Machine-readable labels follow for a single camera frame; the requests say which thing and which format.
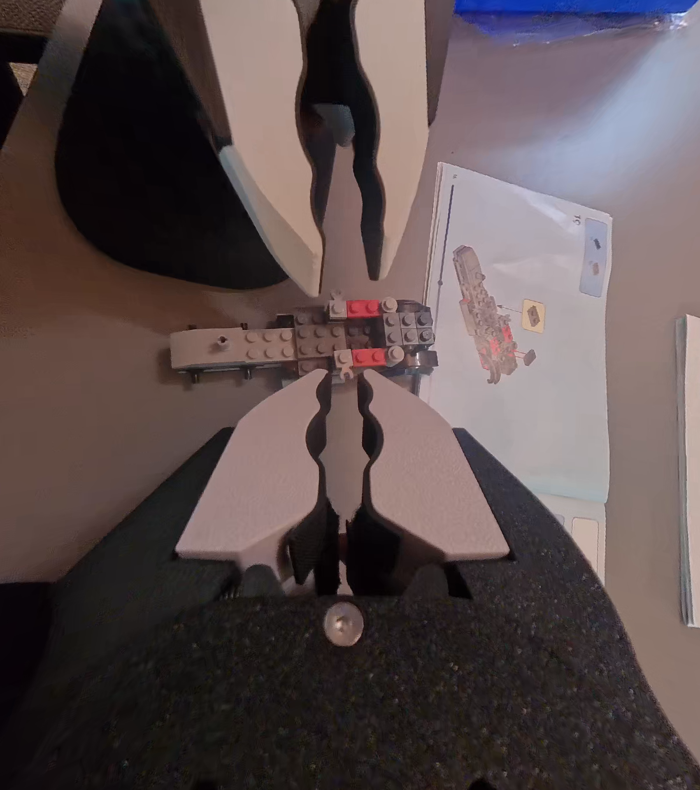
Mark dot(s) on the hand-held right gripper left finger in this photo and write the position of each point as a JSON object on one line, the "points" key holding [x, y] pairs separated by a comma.
{"points": [[257, 487]]}

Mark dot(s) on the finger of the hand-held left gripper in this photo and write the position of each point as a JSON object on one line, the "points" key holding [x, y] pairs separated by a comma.
{"points": [[263, 123], [402, 123]]}

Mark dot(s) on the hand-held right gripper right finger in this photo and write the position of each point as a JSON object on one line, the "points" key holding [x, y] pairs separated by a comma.
{"points": [[436, 487]]}

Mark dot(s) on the grey red toy brick car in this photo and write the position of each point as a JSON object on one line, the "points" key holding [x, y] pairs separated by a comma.
{"points": [[263, 345]]}

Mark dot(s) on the grey desk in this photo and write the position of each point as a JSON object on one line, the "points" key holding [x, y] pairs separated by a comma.
{"points": [[78, 432]]}

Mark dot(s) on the black dimpled wrist rest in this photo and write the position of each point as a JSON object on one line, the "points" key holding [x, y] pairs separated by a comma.
{"points": [[140, 185]]}

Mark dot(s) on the open building instruction booklet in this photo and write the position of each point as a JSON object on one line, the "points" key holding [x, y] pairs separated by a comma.
{"points": [[541, 370]]}

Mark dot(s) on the blue plastic crate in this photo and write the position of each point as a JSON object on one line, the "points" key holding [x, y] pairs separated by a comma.
{"points": [[572, 7]]}

